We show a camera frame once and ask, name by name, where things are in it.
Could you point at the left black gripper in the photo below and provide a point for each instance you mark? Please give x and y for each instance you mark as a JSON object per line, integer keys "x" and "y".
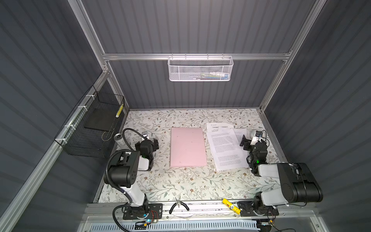
{"x": 154, "y": 144}

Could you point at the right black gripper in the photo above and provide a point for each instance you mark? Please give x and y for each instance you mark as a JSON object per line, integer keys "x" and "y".
{"x": 245, "y": 142}

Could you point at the printed paper sheet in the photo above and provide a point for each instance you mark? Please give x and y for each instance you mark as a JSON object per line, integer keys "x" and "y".
{"x": 213, "y": 127}
{"x": 226, "y": 150}

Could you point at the pink file folder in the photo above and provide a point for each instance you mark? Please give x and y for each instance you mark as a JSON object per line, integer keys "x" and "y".
{"x": 187, "y": 148}

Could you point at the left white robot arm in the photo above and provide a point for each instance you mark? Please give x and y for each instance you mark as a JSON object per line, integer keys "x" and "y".
{"x": 121, "y": 173}

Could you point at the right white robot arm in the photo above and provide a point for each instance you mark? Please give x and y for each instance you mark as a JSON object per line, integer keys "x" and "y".
{"x": 298, "y": 186}

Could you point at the silver metal can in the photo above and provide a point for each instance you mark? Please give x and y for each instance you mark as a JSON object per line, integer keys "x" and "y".
{"x": 118, "y": 138}

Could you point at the floral table mat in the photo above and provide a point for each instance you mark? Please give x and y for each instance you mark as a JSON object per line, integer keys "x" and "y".
{"x": 164, "y": 183}

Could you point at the yellow marker in basket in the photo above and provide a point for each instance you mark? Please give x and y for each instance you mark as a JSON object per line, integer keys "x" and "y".
{"x": 119, "y": 111}

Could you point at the yellow glue tube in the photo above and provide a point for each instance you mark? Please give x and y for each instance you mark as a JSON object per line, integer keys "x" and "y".
{"x": 231, "y": 206}

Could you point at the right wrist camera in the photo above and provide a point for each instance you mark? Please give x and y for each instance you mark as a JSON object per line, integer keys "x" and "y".
{"x": 256, "y": 136}

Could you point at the black wire mesh basket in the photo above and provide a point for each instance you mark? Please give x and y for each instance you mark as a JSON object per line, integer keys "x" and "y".
{"x": 91, "y": 128}

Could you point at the black handled pliers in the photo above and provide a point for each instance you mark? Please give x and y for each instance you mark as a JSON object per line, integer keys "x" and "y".
{"x": 178, "y": 203}

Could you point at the white perforated cable tray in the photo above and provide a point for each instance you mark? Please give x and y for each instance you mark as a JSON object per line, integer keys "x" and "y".
{"x": 195, "y": 226}

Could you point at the white wire mesh basket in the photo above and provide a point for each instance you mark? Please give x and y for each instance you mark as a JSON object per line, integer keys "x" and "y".
{"x": 200, "y": 68}

